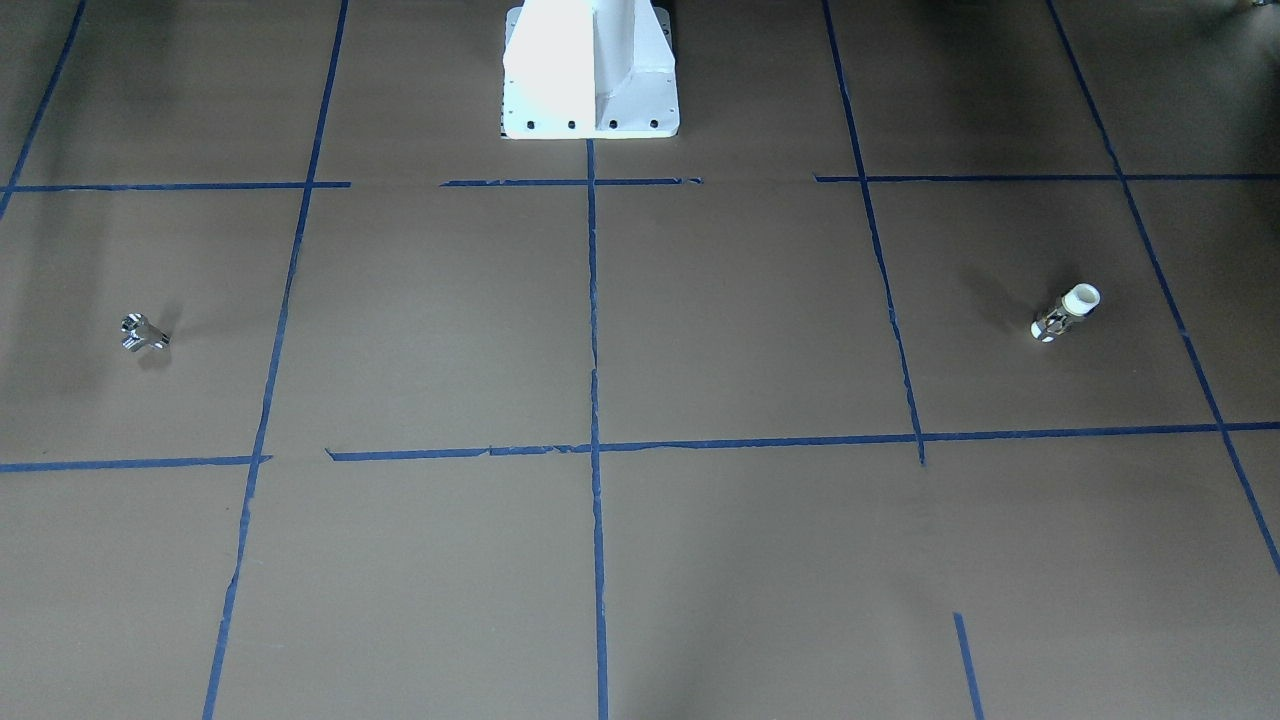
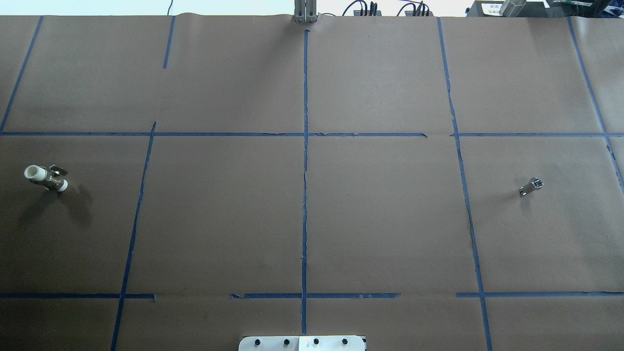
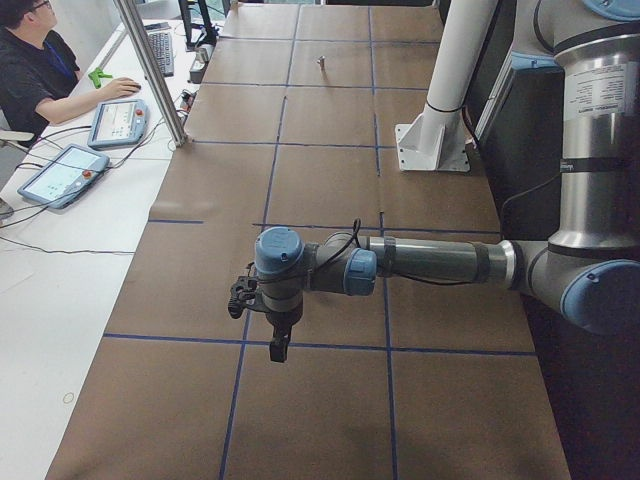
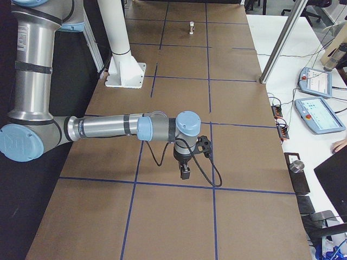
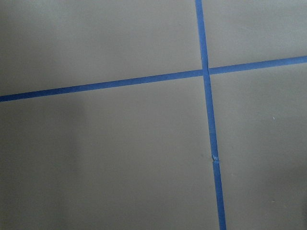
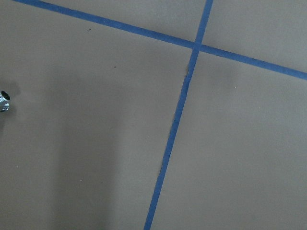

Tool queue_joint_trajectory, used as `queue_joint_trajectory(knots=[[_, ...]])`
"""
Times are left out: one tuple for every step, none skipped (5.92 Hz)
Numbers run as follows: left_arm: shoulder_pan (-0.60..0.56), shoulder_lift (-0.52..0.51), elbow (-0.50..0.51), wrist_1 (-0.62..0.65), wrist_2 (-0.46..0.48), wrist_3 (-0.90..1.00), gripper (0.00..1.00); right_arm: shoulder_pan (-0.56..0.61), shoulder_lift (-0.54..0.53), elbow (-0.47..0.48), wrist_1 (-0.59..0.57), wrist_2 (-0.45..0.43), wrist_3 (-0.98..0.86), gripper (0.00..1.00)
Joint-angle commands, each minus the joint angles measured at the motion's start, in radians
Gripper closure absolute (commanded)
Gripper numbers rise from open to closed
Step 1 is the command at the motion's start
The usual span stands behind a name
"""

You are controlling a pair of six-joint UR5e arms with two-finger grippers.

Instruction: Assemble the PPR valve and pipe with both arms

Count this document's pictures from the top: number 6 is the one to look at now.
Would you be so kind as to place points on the chrome PPR valve fitting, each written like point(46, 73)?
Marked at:
point(4, 101)

